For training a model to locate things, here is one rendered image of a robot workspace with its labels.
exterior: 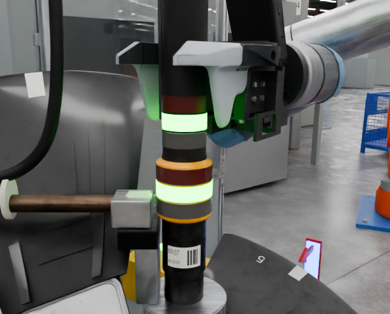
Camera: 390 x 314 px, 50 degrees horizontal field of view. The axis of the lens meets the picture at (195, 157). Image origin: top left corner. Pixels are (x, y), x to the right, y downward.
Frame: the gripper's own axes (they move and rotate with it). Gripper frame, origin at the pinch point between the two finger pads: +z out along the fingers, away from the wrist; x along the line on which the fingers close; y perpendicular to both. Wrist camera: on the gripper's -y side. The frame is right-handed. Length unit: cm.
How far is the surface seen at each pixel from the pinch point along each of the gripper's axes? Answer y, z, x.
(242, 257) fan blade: 26.1, -24.1, 4.8
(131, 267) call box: 41, -34, 34
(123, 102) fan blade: 5.0, -9.6, 12.2
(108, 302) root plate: 19.5, 1.3, 4.0
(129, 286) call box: 45, -34, 35
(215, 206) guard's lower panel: 62, -128, 70
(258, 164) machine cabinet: 114, -406, 179
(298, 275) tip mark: 27.7, -26.8, -1.9
